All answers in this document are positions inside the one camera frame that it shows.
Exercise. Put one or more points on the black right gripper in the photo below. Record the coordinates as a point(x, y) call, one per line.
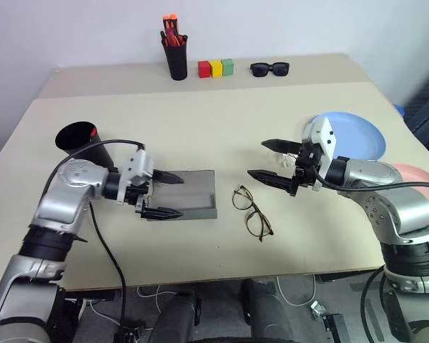
point(307, 164)

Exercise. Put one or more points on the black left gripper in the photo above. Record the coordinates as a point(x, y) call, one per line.
point(137, 196)

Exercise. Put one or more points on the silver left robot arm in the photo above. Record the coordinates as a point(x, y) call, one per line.
point(60, 200)

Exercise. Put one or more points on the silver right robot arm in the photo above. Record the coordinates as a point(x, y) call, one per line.
point(397, 203)

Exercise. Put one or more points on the grey open glasses case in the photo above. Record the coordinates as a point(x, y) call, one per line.
point(193, 194)

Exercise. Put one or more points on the black cup with one marker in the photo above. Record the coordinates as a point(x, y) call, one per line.
point(77, 141)

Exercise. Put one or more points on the black cup full of markers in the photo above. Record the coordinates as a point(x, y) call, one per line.
point(177, 62)

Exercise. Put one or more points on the tortoiseshell round eyeglasses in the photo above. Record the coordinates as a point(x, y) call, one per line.
point(252, 211)

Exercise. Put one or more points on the light blue plate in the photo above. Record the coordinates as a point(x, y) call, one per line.
point(361, 137)

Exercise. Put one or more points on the black sunglasses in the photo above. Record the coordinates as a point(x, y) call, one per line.
point(270, 69)

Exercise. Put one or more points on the green wooden block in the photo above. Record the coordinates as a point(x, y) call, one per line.
point(228, 66)

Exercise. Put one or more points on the yellow wooden block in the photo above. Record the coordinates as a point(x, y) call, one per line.
point(216, 68)

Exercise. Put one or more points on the red wooden block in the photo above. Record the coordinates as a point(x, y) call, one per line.
point(203, 69)

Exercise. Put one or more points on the dark rounded robot leg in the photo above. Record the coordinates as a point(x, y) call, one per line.
point(266, 311)
point(177, 318)

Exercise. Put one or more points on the blue round object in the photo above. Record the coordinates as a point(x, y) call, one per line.
point(400, 110)

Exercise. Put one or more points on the pink plate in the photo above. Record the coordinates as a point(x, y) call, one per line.
point(420, 178)

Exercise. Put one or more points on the black woven chair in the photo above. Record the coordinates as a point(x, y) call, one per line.
point(427, 114)

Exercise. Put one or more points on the orange capped black marker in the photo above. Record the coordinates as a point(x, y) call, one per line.
point(174, 25)
point(167, 26)

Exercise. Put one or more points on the black floor stand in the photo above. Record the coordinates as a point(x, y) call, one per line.
point(337, 328)

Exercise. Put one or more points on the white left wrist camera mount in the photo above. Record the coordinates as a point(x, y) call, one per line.
point(137, 168)

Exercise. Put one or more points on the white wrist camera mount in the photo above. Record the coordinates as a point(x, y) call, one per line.
point(325, 137)
point(137, 168)

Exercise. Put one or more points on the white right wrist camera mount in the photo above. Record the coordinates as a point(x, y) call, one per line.
point(325, 137)

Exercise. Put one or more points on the black table frame bar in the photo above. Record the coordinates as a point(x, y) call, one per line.
point(346, 276)

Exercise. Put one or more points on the metal bracket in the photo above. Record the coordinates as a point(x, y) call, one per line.
point(318, 310)

